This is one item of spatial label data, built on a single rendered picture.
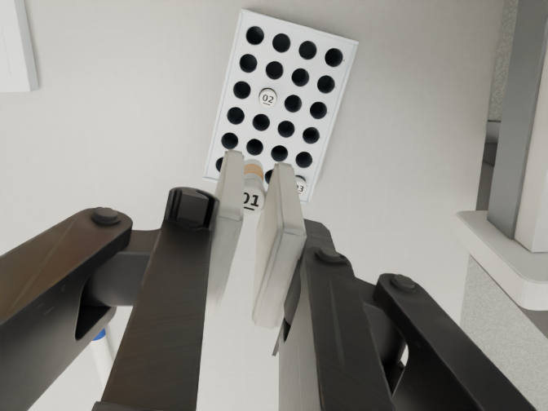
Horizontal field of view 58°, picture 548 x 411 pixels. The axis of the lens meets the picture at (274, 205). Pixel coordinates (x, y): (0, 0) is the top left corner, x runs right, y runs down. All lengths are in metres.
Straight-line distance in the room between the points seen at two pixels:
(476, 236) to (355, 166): 0.12
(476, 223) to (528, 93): 0.09
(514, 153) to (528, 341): 1.27
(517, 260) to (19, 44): 0.36
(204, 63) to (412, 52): 0.16
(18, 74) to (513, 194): 0.35
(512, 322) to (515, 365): 0.15
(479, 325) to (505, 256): 1.19
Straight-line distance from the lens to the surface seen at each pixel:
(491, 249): 0.33
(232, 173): 0.16
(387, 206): 0.43
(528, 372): 1.65
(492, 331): 1.53
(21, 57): 0.42
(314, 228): 0.15
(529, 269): 0.31
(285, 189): 0.16
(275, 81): 0.36
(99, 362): 0.50
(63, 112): 0.43
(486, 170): 1.06
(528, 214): 0.33
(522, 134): 0.33
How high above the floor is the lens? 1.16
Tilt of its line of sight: 71 degrees down
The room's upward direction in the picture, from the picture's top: 176 degrees clockwise
